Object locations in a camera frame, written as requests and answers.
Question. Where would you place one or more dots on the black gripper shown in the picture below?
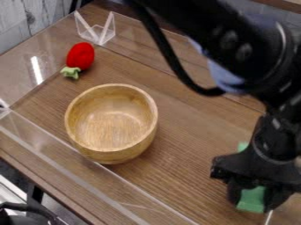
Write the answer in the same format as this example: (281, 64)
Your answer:
(267, 163)

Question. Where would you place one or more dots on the green rectangular block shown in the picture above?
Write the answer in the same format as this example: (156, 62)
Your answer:
(252, 200)

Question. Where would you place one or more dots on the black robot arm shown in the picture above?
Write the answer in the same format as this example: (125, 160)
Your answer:
(255, 59)

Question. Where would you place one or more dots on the brown wooden bowl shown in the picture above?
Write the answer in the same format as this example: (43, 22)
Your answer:
(112, 122)

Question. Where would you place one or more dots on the black table leg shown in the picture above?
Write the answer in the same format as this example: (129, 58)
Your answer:
(37, 194)

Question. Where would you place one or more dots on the red plush strawberry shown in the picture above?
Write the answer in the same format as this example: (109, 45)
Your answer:
(79, 60)

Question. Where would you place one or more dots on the clear acrylic tray enclosure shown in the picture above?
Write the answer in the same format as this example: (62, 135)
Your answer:
(161, 188)

